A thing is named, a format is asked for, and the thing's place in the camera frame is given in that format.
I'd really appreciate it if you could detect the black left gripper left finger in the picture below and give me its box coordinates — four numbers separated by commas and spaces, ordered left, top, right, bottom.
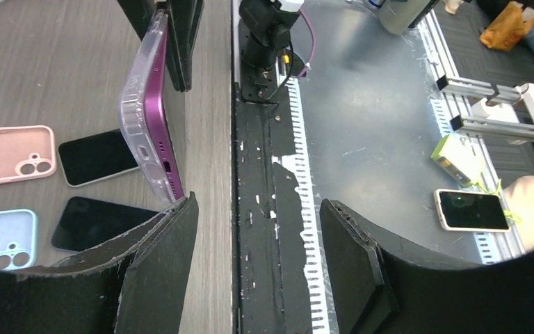
0, 193, 199, 333

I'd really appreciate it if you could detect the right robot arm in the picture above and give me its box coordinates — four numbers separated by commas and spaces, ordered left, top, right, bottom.
118, 1, 303, 92

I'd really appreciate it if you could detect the green white small device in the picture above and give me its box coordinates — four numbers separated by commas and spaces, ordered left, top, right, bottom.
430, 134, 485, 187

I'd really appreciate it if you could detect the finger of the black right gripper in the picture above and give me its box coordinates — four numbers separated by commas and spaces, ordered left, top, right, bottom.
118, 0, 204, 92

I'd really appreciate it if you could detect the pink phone case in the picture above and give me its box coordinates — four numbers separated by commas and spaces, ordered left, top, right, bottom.
0, 125, 57, 184

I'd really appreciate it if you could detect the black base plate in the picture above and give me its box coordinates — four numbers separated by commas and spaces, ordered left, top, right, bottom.
232, 89, 312, 333

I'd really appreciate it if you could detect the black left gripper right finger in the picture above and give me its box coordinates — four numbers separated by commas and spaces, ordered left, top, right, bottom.
320, 200, 534, 333

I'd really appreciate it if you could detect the dark phone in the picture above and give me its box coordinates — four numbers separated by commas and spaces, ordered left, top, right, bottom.
118, 9, 184, 202

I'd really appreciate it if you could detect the black smartphone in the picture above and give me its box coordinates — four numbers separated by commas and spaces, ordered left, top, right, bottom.
58, 129, 138, 187

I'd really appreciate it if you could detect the orange bag in background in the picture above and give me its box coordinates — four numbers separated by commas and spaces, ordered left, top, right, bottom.
476, 1, 534, 51

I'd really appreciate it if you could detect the white phone off table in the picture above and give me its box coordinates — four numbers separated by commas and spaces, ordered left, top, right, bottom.
433, 189, 511, 233

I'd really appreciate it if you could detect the light blue phone case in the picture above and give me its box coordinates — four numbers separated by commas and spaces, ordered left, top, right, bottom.
0, 209, 38, 271

